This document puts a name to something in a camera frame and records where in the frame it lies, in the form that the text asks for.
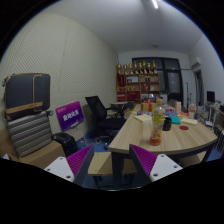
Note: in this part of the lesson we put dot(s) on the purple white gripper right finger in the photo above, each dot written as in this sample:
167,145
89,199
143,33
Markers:
151,167

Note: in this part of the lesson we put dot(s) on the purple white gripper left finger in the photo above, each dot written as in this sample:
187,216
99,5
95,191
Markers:
73,168

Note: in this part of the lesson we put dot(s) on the wooden stool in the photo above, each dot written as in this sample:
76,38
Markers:
101,165

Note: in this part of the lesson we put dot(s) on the black office chair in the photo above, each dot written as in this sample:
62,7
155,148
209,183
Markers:
104,125

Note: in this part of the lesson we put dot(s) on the black mug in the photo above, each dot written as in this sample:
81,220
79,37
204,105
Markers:
167,124

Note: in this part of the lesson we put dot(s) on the yellow notepad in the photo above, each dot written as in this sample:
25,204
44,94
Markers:
143,117

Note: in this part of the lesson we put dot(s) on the purple sign board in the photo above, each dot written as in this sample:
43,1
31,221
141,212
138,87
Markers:
69,115

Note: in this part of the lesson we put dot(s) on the red round coaster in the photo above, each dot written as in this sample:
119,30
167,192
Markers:
184,127

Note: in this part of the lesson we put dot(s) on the teal box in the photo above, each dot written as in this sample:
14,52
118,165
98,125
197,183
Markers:
175,120

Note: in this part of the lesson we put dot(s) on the plastic bottle with orange drink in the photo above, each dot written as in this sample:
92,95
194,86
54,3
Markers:
158,118

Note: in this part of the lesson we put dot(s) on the silver ribbed suitcase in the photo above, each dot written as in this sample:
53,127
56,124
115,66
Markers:
30,133

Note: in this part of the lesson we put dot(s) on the yellow gift box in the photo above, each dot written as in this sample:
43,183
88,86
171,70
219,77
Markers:
146,106

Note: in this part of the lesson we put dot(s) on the wooden shelf with trophies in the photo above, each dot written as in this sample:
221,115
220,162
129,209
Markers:
137,82

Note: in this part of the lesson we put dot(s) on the dark grey suitcase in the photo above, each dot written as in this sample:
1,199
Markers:
26,94

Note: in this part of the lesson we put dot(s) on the computer monitor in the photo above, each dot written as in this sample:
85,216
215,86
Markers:
211,96

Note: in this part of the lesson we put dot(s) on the white air conditioner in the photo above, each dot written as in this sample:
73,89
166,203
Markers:
195,62

